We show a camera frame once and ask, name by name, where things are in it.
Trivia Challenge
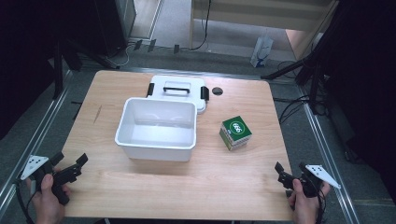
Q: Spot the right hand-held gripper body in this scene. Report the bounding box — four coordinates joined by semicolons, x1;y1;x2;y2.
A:
277;163;342;199

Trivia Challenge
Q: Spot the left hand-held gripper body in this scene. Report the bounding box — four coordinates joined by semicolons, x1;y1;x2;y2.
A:
20;155;83;206

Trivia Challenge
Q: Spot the green and white carton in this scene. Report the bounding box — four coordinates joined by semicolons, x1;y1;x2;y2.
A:
218;115;253;152

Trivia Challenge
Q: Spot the white plastic storage box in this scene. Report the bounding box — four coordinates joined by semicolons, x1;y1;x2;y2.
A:
114;96;198;163

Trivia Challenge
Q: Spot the person's right hand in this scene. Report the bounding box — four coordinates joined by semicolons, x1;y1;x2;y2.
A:
287;178;332;224

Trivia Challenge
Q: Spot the person's left hand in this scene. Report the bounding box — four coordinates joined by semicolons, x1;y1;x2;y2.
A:
26;173;73;224

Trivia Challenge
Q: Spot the black metal stand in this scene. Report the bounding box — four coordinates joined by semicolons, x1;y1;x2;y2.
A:
51;38;82;101

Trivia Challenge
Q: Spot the black tripod stand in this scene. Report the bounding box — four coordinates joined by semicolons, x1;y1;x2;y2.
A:
261;36;331;116

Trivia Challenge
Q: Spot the white and blue bag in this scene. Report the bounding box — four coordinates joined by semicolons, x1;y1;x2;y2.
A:
249;28;275;69

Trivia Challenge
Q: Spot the dark cabinet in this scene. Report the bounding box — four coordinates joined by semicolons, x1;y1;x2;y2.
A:
92;0;138;59

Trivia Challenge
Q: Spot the light wooden furniture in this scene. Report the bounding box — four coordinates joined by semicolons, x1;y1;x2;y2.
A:
189;0;340;61

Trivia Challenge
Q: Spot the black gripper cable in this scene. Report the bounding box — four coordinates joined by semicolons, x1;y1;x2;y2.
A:
14;181;35;224
315;189;329;224

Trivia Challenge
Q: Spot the metal floor rail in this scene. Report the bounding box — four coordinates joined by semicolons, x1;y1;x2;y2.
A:
297;83;362;224
0;69;74;203

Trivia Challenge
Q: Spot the black floor cable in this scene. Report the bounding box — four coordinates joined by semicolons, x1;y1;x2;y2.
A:
273;95;312;125

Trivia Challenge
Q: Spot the white floor cable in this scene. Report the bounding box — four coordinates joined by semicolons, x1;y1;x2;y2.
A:
106;43;134;68

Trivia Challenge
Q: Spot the white lid with black handle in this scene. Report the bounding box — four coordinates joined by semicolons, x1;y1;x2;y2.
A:
146;75;210;115

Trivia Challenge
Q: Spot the black hanging cable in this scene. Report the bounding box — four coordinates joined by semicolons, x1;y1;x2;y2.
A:
190;0;213;51

